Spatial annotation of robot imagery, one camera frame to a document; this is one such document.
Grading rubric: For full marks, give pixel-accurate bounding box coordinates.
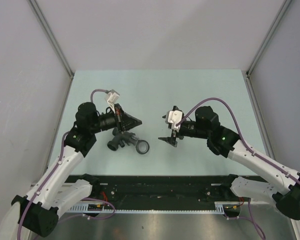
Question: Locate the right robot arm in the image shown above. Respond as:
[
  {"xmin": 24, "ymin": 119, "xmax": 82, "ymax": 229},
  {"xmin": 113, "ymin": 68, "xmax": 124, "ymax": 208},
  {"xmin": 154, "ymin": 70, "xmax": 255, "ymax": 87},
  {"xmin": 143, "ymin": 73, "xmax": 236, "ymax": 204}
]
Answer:
[{"xmin": 160, "ymin": 106, "xmax": 300, "ymax": 220}]

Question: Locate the grey tee pipe fitting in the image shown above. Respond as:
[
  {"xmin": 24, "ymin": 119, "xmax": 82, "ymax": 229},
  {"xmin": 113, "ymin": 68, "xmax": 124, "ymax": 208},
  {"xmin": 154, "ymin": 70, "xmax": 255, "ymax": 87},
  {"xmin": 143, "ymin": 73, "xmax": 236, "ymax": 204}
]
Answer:
[{"xmin": 107, "ymin": 128, "xmax": 138, "ymax": 151}]

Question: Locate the aluminium side rail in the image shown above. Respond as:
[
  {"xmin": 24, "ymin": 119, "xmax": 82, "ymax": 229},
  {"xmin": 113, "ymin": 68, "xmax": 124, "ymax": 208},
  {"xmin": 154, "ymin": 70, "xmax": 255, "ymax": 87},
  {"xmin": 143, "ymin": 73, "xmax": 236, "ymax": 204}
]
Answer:
[{"xmin": 242, "ymin": 71, "xmax": 276, "ymax": 160}]

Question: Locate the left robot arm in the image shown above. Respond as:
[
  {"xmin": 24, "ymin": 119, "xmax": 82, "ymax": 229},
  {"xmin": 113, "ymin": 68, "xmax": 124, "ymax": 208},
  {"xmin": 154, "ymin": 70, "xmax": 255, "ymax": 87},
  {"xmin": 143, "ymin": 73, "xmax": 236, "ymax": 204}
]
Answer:
[{"xmin": 12, "ymin": 102, "xmax": 142, "ymax": 240}]

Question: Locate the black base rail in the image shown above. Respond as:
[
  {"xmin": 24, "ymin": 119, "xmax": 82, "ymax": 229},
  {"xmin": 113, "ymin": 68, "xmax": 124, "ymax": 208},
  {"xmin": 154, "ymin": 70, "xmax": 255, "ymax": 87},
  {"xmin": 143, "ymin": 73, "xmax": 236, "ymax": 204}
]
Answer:
[{"xmin": 67, "ymin": 174, "xmax": 241, "ymax": 211}]

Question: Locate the left aluminium frame post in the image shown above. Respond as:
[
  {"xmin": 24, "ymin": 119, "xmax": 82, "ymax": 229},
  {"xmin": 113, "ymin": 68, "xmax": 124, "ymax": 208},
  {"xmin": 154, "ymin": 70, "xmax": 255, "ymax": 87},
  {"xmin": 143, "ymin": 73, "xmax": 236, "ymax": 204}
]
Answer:
[{"xmin": 27, "ymin": 0, "xmax": 75, "ymax": 78}]

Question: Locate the slotted cable duct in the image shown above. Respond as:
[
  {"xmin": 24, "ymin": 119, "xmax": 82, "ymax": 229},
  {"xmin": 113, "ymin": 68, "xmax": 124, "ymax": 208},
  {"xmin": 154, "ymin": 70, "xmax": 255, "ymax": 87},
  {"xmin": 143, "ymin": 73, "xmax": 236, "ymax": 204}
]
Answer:
[{"xmin": 66, "ymin": 202, "xmax": 239, "ymax": 215}]

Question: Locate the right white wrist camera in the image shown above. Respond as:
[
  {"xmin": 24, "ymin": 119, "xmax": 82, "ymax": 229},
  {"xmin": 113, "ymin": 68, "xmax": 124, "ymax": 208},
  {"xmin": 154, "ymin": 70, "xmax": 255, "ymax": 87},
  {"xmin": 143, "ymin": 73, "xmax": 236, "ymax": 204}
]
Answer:
[{"xmin": 165, "ymin": 110, "xmax": 183, "ymax": 132}]

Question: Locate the right aluminium frame post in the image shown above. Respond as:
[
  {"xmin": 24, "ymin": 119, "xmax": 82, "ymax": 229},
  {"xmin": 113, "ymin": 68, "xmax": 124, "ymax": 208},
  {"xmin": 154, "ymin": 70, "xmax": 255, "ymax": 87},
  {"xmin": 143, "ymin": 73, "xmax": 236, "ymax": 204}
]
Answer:
[{"xmin": 245, "ymin": 0, "xmax": 295, "ymax": 78}]

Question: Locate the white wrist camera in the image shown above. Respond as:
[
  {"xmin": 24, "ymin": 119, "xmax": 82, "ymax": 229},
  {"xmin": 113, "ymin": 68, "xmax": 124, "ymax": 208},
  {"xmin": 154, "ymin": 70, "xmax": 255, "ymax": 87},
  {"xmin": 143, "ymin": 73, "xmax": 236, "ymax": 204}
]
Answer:
[
  {"xmin": 104, "ymin": 89, "xmax": 120, "ymax": 112},
  {"xmin": 165, "ymin": 110, "xmax": 183, "ymax": 132}
]

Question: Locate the aluminium frame post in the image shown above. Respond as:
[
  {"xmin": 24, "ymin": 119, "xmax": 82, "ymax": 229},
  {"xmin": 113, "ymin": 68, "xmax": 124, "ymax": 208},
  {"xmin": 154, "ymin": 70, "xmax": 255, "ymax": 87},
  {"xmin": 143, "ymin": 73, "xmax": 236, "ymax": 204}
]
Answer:
[
  {"xmin": 245, "ymin": 0, "xmax": 295, "ymax": 78},
  {"xmin": 27, "ymin": 0, "xmax": 75, "ymax": 78}
]

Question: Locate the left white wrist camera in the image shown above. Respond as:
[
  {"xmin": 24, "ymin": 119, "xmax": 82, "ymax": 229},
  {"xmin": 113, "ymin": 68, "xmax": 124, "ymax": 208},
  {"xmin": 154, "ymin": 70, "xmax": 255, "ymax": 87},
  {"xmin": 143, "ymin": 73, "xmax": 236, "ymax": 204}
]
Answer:
[{"xmin": 104, "ymin": 89, "xmax": 120, "ymax": 112}]

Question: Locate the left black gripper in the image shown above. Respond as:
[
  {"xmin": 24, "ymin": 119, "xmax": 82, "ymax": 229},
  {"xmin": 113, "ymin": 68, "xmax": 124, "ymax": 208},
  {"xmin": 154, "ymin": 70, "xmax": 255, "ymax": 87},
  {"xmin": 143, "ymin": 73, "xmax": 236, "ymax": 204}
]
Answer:
[{"xmin": 89, "ymin": 103, "xmax": 142, "ymax": 134}]

